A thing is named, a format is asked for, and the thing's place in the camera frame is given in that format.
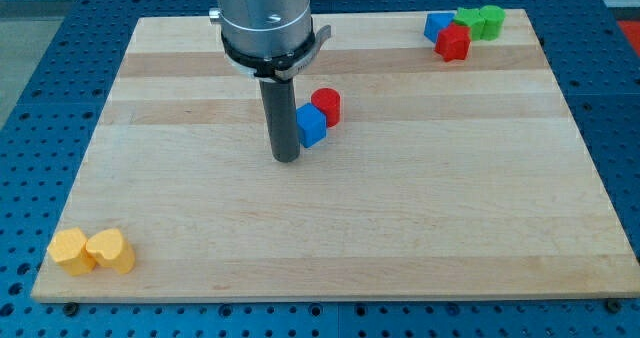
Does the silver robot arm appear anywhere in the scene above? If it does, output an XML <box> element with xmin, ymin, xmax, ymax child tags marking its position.
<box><xmin>210</xmin><ymin>0</ymin><xmax>332</xmax><ymax>82</ymax></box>

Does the blue cube block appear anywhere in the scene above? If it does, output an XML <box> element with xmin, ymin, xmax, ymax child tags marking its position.
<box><xmin>296</xmin><ymin>103</ymin><xmax>327</xmax><ymax>148</ymax></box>

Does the red cylinder block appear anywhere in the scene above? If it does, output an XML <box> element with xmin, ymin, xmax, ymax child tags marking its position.
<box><xmin>311</xmin><ymin>88</ymin><xmax>341</xmax><ymax>127</ymax></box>

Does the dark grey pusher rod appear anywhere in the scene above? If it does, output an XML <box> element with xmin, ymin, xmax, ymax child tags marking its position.
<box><xmin>259</xmin><ymin>80</ymin><xmax>300</xmax><ymax>163</ymax></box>

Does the wooden board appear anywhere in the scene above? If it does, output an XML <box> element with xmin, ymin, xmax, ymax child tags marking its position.
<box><xmin>32</xmin><ymin>9</ymin><xmax>639</xmax><ymax>303</ymax></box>

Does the red star block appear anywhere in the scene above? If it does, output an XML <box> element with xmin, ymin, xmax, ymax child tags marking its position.
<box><xmin>434</xmin><ymin>23</ymin><xmax>471</xmax><ymax>62</ymax></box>

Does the blue pentagon block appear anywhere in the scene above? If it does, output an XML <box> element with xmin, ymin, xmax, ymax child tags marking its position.
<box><xmin>424</xmin><ymin>12</ymin><xmax>455</xmax><ymax>43</ymax></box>

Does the green star block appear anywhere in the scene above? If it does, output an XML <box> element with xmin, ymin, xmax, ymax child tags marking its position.
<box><xmin>453</xmin><ymin>7</ymin><xmax>486</xmax><ymax>41</ymax></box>

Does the green cylinder block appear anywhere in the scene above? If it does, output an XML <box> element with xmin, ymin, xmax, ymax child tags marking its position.
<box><xmin>479</xmin><ymin>5</ymin><xmax>506</xmax><ymax>41</ymax></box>

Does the yellow heart block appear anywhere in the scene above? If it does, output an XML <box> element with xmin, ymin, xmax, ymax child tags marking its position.
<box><xmin>85</xmin><ymin>228</ymin><xmax>136</xmax><ymax>274</ymax></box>

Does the yellow hexagon block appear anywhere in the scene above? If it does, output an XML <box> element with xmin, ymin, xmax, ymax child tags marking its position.
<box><xmin>47</xmin><ymin>227</ymin><xmax>97</xmax><ymax>276</ymax></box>

